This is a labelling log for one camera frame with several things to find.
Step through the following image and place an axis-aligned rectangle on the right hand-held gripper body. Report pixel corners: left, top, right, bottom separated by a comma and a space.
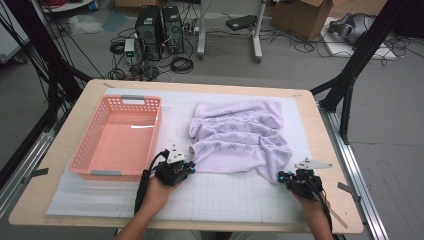
286, 157, 334, 200

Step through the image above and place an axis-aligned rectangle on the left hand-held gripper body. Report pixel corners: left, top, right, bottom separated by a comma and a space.
154, 143, 190, 187

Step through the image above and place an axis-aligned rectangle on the lavender printed towel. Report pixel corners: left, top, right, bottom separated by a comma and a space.
188, 99, 294, 185

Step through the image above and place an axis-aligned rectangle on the pink plastic basket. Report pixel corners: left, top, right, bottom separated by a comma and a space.
68, 94, 164, 183

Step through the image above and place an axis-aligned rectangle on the person's right hand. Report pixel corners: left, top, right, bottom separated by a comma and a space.
294, 193, 332, 231

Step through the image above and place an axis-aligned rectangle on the person's left hand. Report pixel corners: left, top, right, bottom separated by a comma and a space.
141, 175, 181, 216

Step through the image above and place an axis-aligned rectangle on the white grid mat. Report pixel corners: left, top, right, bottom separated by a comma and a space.
45, 87, 329, 225

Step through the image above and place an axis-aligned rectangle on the small white power unit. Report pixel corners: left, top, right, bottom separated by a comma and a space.
123, 38, 136, 64

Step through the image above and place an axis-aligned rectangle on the white floor board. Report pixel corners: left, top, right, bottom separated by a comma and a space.
320, 16, 398, 61

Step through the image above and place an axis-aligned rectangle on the white power strip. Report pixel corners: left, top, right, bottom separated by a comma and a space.
183, 21, 201, 36

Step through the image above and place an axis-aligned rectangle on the black computer tower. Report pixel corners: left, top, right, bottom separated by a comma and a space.
134, 5, 164, 61
162, 5, 184, 54

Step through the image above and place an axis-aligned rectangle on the flat black box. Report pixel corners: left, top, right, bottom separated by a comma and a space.
225, 14, 258, 32

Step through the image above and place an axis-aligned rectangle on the open-flap cardboard box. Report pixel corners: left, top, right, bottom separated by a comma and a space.
271, 0, 334, 42

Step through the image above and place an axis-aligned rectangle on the grey robot head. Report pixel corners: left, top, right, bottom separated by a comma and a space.
328, 13, 376, 46

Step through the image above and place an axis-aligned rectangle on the teal sheet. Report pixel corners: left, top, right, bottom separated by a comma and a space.
101, 11, 128, 33

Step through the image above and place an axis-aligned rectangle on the clear plastic bag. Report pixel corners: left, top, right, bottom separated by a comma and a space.
68, 14, 103, 36

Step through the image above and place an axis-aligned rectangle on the large cardboard box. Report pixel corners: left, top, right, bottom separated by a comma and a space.
329, 0, 389, 18

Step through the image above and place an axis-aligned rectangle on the white round table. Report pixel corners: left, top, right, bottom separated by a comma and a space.
39, 0, 94, 14

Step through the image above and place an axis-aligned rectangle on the dark bulky object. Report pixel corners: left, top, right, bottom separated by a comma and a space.
393, 0, 424, 38

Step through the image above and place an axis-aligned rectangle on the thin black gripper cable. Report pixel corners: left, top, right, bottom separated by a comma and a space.
311, 181, 334, 234

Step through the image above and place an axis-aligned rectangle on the black sleeved gripper cable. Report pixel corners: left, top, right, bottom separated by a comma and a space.
133, 149, 171, 216

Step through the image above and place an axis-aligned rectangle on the grey metal bracket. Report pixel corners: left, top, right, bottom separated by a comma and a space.
337, 181, 363, 203
21, 167, 49, 184

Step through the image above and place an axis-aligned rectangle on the aluminium rail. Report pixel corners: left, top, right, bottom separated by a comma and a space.
0, 128, 58, 219
319, 105, 390, 240

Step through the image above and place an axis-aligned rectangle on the coiled black cable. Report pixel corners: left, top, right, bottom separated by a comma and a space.
170, 56, 195, 75
109, 41, 126, 56
107, 68, 127, 81

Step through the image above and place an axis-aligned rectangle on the black frame post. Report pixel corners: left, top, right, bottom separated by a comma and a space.
0, 0, 93, 133
309, 0, 414, 146

